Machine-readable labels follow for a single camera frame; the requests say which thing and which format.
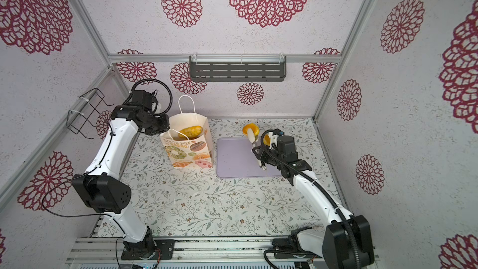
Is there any round orange fake bun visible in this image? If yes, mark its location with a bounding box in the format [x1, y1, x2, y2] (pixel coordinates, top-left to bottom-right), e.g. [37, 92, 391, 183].
[242, 123, 260, 137]

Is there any orange oval fake bread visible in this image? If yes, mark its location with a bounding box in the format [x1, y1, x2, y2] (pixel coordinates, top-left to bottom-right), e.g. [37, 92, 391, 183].
[263, 134, 271, 146]

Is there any orange fake croissant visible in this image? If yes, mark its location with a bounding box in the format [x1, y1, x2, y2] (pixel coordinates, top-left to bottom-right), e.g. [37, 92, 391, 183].
[178, 125, 203, 139]

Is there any printed paper bakery bag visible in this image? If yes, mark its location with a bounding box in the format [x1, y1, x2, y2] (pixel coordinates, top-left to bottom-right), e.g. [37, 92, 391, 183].
[160, 105, 214, 169]

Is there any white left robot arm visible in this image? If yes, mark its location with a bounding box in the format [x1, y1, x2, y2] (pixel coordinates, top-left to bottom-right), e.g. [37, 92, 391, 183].
[72, 90, 169, 260]

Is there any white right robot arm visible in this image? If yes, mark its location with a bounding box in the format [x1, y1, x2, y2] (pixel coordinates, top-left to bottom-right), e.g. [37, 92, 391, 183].
[243, 123, 375, 269]

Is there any lavender cutting board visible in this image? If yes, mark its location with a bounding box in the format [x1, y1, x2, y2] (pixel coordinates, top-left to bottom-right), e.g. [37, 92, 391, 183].
[216, 137, 281, 179]

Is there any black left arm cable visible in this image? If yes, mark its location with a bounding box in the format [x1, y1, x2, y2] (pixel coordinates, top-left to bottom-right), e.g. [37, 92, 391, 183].
[40, 78, 173, 269]

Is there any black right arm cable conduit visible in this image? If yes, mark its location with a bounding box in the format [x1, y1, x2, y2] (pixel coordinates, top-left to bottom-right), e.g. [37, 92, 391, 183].
[260, 128, 362, 269]

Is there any black wire wall basket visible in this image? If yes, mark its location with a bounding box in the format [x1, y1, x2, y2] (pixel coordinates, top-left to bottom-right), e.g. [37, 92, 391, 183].
[65, 87, 113, 140]

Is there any grey wall shelf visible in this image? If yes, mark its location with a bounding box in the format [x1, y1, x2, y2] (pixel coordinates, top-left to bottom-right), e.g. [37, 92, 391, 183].
[189, 56, 287, 82]

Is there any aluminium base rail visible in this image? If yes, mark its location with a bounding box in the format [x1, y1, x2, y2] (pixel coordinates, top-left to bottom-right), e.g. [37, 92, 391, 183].
[64, 236, 326, 269]

